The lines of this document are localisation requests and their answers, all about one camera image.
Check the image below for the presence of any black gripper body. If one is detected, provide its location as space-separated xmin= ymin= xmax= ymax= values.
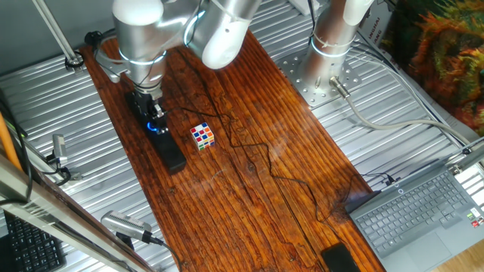
xmin=134 ymin=92 xmax=163 ymax=116

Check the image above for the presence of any black soundbar speaker with knob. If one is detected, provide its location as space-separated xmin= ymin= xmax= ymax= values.
xmin=126 ymin=90 xmax=188 ymax=176

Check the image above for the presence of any rubik's cube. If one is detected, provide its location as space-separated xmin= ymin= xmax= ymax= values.
xmin=189 ymin=122 xmax=216 ymax=152

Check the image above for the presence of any metal clamp tool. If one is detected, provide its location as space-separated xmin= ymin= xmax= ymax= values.
xmin=47 ymin=133 xmax=71 ymax=169

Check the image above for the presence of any aluminium stand pole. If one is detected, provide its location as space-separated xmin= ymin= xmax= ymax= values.
xmin=445 ymin=136 xmax=484 ymax=175
xmin=32 ymin=0 xmax=86 ymax=73

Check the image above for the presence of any brown wood grain board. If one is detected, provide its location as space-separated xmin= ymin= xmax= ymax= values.
xmin=79 ymin=29 xmax=386 ymax=272

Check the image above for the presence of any orange pole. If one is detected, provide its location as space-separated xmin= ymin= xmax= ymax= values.
xmin=0 ymin=111 xmax=23 ymax=171

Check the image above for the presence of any black keyboard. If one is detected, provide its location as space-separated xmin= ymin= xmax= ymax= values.
xmin=3 ymin=211 xmax=67 ymax=272

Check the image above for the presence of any small white box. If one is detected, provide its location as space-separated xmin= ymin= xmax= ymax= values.
xmin=287 ymin=0 xmax=322 ymax=17

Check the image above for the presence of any black smartphone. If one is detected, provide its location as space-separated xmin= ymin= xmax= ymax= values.
xmin=321 ymin=243 xmax=361 ymax=272

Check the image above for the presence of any white lettered box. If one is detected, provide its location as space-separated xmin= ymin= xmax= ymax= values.
xmin=357 ymin=0 xmax=396 ymax=50

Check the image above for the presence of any grey laptop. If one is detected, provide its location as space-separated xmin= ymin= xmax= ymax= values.
xmin=344 ymin=160 xmax=484 ymax=272

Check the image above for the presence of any colourful furry cloth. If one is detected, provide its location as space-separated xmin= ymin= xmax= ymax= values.
xmin=381 ymin=0 xmax=484 ymax=137

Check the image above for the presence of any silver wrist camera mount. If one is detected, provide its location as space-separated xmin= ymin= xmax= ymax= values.
xmin=93 ymin=51 xmax=130 ymax=84

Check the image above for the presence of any silver grilled camera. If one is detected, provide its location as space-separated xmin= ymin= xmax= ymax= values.
xmin=100 ymin=210 xmax=154 ymax=250

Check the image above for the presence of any black camera cable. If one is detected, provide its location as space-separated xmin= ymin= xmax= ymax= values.
xmin=145 ymin=232 xmax=185 ymax=272
xmin=0 ymin=96 xmax=35 ymax=207

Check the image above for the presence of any aluminium frame beam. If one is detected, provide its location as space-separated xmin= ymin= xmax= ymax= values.
xmin=0 ymin=153 xmax=156 ymax=272

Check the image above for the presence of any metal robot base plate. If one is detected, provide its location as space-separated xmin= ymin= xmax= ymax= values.
xmin=275 ymin=48 xmax=362 ymax=110

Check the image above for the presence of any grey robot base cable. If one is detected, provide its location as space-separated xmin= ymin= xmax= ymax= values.
xmin=328 ymin=75 xmax=473 ymax=148

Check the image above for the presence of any thin black speaker cable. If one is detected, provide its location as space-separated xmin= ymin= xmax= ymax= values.
xmin=164 ymin=105 xmax=396 ymax=224

